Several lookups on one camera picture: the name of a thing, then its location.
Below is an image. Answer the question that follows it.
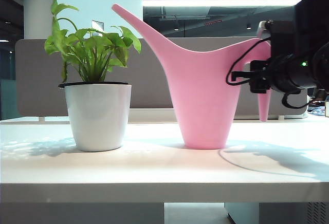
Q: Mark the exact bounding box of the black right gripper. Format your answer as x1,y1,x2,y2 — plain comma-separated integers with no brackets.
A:
249,51,318,94

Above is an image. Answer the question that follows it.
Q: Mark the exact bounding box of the pink plastic watering can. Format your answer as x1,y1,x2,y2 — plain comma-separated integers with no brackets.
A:
111,4,273,150

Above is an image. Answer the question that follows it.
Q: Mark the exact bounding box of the white glossy plant pot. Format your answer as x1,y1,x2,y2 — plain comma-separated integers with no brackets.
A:
64,84,132,153

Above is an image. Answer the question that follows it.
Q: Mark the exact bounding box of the green leafy plant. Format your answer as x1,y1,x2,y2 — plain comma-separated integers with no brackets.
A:
44,0,142,83

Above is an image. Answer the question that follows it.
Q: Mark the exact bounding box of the long ceiling light strip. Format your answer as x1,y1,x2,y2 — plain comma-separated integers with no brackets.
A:
142,0,300,7

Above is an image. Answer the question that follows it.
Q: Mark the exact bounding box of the grey fabric desk divider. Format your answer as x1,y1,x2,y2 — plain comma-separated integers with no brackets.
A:
14,38,308,118

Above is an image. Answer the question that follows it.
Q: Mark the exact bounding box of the grey cabinet under table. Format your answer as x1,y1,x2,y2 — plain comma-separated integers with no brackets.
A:
224,202,329,224

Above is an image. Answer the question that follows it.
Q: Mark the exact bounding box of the black inner pot rim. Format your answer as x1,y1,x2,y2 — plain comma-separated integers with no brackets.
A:
58,81,129,89

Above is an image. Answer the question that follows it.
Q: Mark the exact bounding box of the white round pillar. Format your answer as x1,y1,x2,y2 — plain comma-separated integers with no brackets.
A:
23,0,57,40

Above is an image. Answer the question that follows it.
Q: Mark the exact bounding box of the black looped camera cable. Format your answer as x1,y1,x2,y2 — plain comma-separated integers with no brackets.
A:
225,38,270,86

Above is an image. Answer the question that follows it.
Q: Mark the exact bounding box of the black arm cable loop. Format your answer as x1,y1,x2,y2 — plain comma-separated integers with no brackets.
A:
281,90,313,109

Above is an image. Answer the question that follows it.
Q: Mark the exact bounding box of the white divider base rail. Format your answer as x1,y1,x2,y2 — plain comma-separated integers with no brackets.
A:
231,113,308,121

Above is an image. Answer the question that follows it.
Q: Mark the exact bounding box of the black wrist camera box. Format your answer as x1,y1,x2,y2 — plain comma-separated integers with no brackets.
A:
258,20,296,55

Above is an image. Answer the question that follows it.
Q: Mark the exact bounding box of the small wall sign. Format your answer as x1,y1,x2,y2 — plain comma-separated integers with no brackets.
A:
90,20,104,31

